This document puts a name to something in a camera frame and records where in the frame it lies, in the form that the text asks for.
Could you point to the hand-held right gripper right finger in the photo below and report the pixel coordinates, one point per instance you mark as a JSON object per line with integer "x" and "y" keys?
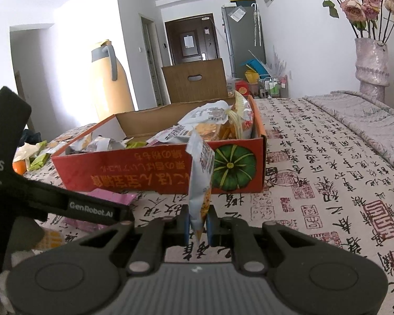
{"x": 212, "y": 225}

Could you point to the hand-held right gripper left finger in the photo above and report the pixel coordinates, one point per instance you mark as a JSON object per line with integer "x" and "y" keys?
{"x": 185, "y": 224}

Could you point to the white orange snack packet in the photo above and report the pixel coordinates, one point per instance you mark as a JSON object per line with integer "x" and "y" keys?
{"x": 201, "y": 177}

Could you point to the orange cardboard box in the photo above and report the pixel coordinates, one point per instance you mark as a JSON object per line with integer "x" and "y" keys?
{"x": 144, "y": 170}

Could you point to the pink wafer packet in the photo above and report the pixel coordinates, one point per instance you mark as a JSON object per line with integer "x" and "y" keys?
{"x": 111, "y": 200}

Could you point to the pile of snack packets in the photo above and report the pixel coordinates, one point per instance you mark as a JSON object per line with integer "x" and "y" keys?
{"x": 200, "y": 124}

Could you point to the person's left hand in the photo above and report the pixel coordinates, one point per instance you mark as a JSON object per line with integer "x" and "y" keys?
{"x": 6, "y": 285}

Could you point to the orange fruit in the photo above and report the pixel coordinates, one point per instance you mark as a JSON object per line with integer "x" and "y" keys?
{"x": 19, "y": 167}

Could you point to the cream crumpled tissue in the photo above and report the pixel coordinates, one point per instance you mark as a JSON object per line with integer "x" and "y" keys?
{"x": 28, "y": 149}

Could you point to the green snack packet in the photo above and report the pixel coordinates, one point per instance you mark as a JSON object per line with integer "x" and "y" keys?
{"x": 39, "y": 161}

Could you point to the cream yellow thermos jug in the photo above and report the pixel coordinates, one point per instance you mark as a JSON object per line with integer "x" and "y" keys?
{"x": 110, "y": 85}

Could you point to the red gift box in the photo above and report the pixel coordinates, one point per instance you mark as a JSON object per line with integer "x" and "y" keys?
{"x": 242, "y": 88}

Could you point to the brown chair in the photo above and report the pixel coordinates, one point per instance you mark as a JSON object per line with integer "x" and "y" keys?
{"x": 193, "y": 82}

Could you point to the yellow bag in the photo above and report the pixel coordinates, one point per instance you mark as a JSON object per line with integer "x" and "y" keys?
{"x": 251, "y": 76}

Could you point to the grey quilted cloth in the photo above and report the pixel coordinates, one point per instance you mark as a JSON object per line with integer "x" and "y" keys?
{"x": 364, "y": 121}

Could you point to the dark wooden door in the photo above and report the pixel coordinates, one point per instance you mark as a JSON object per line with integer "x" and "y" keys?
{"x": 192, "y": 39}

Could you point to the grey refrigerator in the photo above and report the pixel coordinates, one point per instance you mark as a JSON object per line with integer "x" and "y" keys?
{"x": 244, "y": 36}

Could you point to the white umbrella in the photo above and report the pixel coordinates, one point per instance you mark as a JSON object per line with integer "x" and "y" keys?
{"x": 256, "y": 23}

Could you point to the pale pink vase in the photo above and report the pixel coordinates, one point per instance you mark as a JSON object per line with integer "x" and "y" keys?
{"x": 372, "y": 69}

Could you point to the dried pink roses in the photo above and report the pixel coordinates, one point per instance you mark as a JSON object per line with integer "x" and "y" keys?
{"x": 361, "y": 6}

